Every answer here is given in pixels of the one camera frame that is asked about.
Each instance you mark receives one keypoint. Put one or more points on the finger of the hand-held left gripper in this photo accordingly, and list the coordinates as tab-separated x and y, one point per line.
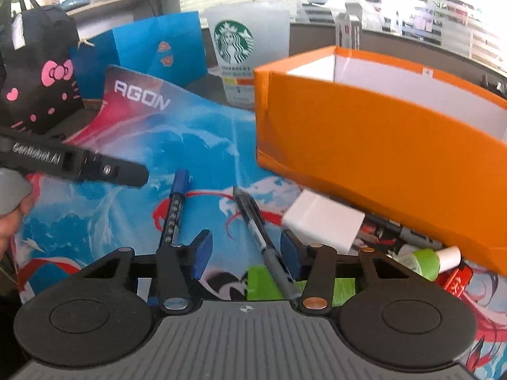
119	172

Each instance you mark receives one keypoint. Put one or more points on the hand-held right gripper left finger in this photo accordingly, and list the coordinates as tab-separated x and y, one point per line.
201	253

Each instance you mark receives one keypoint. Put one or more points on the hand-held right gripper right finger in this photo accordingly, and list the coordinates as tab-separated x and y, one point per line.
288	251

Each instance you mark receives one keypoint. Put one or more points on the black gel pen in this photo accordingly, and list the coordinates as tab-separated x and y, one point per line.
255	225

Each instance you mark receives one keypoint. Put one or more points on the blue marker pen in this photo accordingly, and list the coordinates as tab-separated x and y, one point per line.
176	206

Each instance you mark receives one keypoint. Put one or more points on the orange cardboard box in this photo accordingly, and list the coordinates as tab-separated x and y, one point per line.
356	146

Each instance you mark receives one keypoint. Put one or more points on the person's left hand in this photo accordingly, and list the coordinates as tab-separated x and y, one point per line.
10	233

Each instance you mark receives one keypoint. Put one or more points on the printed desk mat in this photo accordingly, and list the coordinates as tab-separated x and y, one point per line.
119	206

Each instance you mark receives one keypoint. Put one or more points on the green sticky note pad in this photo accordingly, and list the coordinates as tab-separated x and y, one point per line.
261	285

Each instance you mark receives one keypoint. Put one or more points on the white power adapter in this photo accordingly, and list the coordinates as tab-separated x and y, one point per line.
321	221

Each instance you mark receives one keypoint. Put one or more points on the black bag with pink bow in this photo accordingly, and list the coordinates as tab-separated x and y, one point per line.
35	75

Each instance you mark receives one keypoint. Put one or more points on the black marker pen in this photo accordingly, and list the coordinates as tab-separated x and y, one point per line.
386	225

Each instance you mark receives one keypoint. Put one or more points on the blue paper bag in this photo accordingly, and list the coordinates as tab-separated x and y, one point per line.
134	55

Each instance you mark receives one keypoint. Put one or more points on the green plant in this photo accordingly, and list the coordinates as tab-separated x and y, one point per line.
7	0

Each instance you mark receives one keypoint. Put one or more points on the blue bowl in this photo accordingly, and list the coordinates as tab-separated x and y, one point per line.
75	2

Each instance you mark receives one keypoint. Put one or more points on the white cylinder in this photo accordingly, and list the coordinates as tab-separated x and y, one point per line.
449	257

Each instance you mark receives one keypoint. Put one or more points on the red packet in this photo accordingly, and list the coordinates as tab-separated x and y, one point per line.
455	283

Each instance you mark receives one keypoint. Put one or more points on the translucent plastic cup green logo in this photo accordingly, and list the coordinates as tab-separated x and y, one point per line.
245	31

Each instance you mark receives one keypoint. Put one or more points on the white carton box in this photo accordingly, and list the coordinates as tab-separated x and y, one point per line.
348	31

